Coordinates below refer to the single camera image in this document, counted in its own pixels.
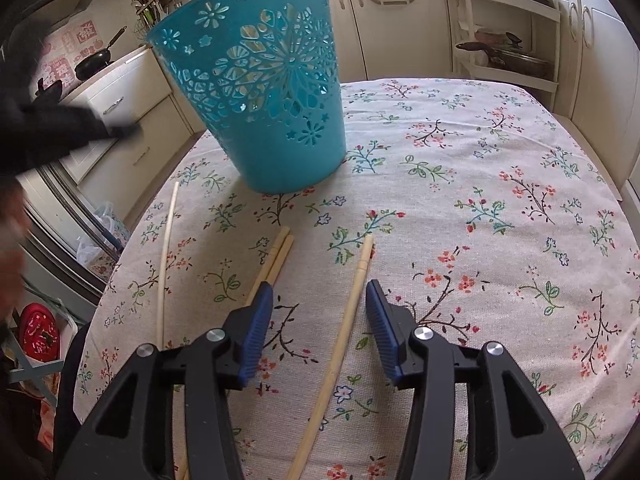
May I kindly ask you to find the person's left hand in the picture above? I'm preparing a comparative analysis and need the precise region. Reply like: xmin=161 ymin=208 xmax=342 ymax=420
xmin=1 ymin=178 xmax=30 ymax=324

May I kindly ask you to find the black wok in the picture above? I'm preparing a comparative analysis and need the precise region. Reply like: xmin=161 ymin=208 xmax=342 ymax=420
xmin=34 ymin=78 xmax=63 ymax=106

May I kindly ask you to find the black frying pan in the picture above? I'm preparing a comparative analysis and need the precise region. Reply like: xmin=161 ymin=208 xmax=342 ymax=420
xmin=75 ymin=26 xmax=127 ymax=81

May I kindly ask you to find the white plastic bag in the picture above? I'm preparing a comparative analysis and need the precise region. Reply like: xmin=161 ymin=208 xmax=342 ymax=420
xmin=76 ymin=202 xmax=130 ymax=280

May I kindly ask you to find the floral white tablecloth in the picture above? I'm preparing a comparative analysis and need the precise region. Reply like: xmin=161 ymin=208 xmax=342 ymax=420
xmin=74 ymin=79 xmax=639 ymax=479

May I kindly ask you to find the teal perforated plastic basket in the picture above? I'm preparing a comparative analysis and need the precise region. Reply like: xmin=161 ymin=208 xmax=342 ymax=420
xmin=146 ymin=0 xmax=346 ymax=194

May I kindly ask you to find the dark pot on cart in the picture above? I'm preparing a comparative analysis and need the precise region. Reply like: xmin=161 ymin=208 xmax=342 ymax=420
xmin=456 ymin=32 xmax=553 ymax=79

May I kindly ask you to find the white three-tier storage cart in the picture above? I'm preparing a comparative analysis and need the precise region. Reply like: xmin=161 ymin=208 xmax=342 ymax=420
xmin=448 ymin=0 xmax=561 ymax=108

